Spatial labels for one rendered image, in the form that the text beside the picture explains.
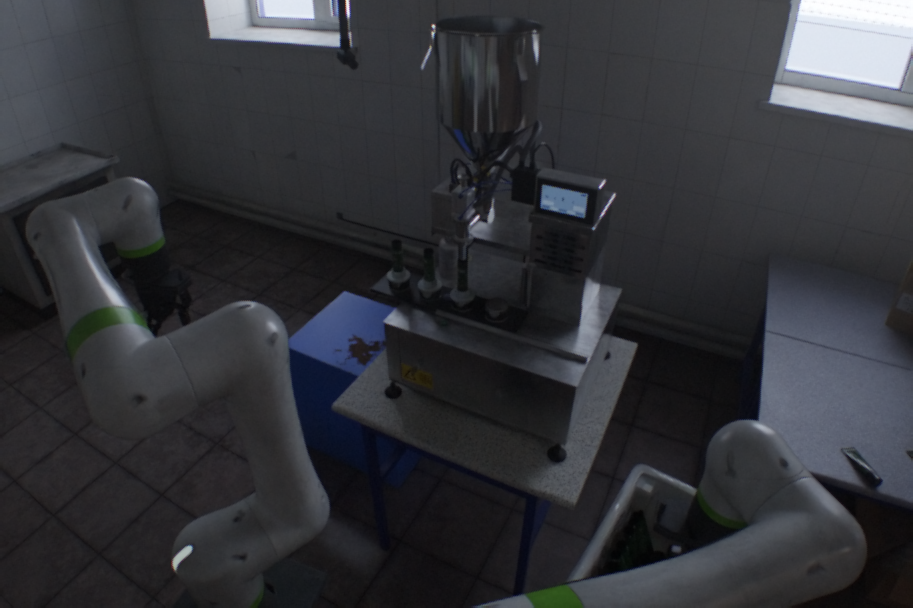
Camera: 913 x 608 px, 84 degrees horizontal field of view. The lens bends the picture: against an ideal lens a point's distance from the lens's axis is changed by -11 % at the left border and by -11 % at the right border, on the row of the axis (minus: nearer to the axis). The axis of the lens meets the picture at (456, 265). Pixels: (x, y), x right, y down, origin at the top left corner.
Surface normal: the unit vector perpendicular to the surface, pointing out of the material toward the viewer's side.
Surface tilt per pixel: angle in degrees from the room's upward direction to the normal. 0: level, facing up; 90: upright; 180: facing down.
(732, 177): 90
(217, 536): 5
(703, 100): 90
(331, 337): 0
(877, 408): 0
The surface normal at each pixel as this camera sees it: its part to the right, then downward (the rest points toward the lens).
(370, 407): 0.00, -0.84
